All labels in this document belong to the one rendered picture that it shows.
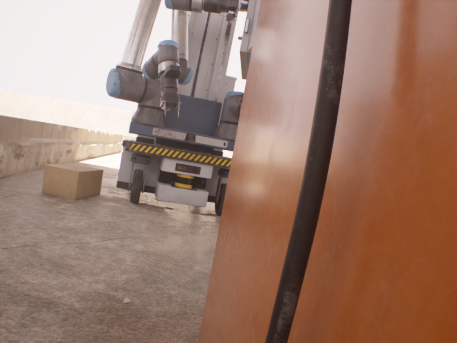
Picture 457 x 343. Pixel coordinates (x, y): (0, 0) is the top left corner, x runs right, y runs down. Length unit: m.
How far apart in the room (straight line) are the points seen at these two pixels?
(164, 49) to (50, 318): 1.18
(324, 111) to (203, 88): 2.04
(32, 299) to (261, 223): 0.53
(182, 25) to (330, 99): 1.67
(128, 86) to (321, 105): 1.71
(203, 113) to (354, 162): 1.93
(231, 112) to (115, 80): 0.65
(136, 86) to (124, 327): 1.42
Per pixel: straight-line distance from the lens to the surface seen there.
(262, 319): 0.35
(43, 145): 2.73
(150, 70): 1.66
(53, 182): 1.86
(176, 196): 1.88
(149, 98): 1.96
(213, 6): 1.53
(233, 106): 2.02
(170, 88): 1.49
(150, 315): 0.76
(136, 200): 1.91
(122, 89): 1.89
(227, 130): 2.01
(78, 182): 1.79
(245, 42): 1.12
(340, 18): 0.23
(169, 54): 1.56
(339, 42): 0.23
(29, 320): 0.70
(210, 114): 2.15
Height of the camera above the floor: 0.34
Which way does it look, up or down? 4 degrees down
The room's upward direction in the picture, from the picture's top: 10 degrees clockwise
